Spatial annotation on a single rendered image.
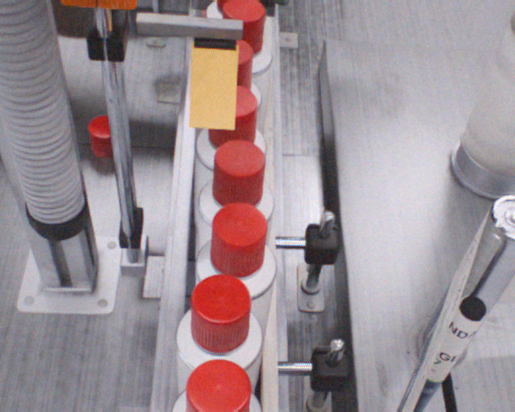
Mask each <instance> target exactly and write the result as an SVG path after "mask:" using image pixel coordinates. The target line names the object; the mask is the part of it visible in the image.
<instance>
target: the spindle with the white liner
mask: <svg viewBox="0 0 515 412"><path fill-rule="evenodd" d="M503 35H504V37H502V39H501V42H500V44H499V46H498V48H497V50H496V53H495V55H494V58H493V61H492V63H491V66H490V68H489V73H488V75H487V77H486V79H485V81H484V83H483V86H482V88H481V91H480V95H479V97H478V100H477V102H476V104H475V106H474V108H473V110H472V112H471V115H470V118H469V121H468V124H467V125H466V126H465V127H464V129H463V130H461V132H460V136H459V142H457V143H456V145H455V146H454V147H453V149H452V152H451V155H450V164H451V168H452V170H453V172H454V174H455V175H456V176H457V179H458V180H460V181H461V182H462V183H463V184H464V185H465V186H467V187H468V188H470V189H471V190H473V191H475V192H477V193H479V194H481V195H484V196H485V197H487V198H491V199H498V198H501V197H504V196H515V11H514V12H513V15H512V17H511V20H510V22H509V25H508V28H507V30H506V32H505V34H503Z"/></svg>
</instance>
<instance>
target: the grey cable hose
mask: <svg viewBox="0 0 515 412"><path fill-rule="evenodd" d="M0 116H1V119H2V122H3V126H4V129H5V132H6V134H7V138H8V141H9V145H10V147H11V152H12V155H13V159H14V161H15V165H16V169H17V173H18V176H19V179H20V183H21V185H22V189H23V192H24V196H25V200H26V217H27V220H28V223H29V225H30V226H31V227H32V228H33V229H34V230H35V231H36V232H38V233H39V234H40V235H41V237H43V238H45V239H48V240H53V241H62V240H68V239H71V238H73V237H75V236H77V234H79V233H80V232H81V231H82V230H83V229H84V227H85V226H86V223H87V219H88V217H89V209H88V203H87V198H86V192H85V191H84V190H82V186H81V181H80V176H79V169H78V165H77V155H76V151H75V145H74V141H73V136H72V130H71V125H70V119H69V114H68V109H67V103H66V97H65V93H64V88H63V83H62V79H61V73H60V67H59V63H58V57H57V51H56V47H55V41H54V38H53V31H52V26H51V21H50V16H49V12H48V5H47V2H46V0H0Z"/></svg>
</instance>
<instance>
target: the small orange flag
mask: <svg viewBox="0 0 515 412"><path fill-rule="evenodd" d="M236 44H237V40H224V39H210V38H197V37H195V40H194V42H192V43H191V68H190V96H189V127H190V128H196V129H230V130H234V114H235V93H236V87H237V70H238V47H239V46H238V45H236Z"/></svg>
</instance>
